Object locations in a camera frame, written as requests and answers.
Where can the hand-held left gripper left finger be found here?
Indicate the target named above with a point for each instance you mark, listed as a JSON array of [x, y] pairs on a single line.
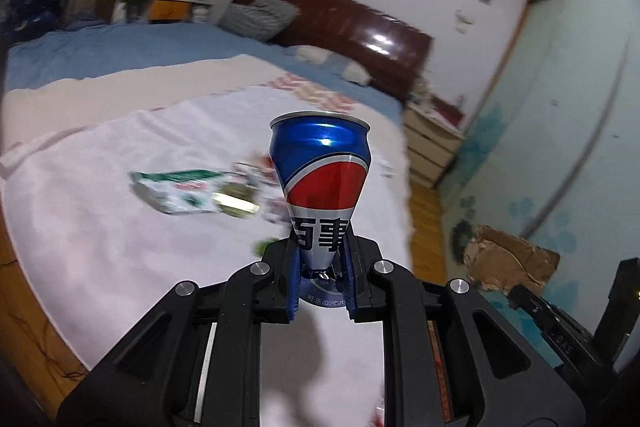
[[292, 292]]

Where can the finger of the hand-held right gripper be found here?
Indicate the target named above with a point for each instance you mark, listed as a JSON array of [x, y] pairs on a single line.
[[545, 314]]

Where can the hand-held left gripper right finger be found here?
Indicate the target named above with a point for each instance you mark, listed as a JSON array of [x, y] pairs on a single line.
[[350, 292]]

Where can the brown cardboard piece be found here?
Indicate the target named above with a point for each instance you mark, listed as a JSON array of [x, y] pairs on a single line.
[[510, 257]]

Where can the blue and red soda can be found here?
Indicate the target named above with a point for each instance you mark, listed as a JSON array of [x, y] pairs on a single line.
[[320, 167]]

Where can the green snack wrapper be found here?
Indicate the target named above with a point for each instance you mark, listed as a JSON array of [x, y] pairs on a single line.
[[180, 192]]

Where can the light wooden nightstand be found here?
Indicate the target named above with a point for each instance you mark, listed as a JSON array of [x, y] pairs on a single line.
[[430, 147]]

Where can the white cloth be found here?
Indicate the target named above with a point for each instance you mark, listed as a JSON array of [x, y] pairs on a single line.
[[125, 267]]

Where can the flowered glass wardrobe door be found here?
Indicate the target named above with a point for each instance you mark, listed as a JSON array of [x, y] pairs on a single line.
[[560, 132]]

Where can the red box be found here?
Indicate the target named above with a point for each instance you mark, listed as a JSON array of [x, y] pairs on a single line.
[[445, 114]]

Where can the light striped pillow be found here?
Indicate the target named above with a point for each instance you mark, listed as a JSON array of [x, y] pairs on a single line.
[[325, 59]]

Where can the dark wooden bed headboard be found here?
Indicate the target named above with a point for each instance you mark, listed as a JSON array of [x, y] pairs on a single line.
[[350, 27]]

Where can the cream blanket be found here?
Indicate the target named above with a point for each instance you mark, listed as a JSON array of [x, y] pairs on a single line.
[[125, 82]]

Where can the grey checked pillow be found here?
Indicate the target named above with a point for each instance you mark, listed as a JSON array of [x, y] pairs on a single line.
[[260, 19]]

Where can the blue bed sheet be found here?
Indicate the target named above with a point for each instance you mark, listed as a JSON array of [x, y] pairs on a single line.
[[125, 47]]

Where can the deer wall ornament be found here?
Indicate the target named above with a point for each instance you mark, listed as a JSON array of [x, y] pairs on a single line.
[[464, 21]]

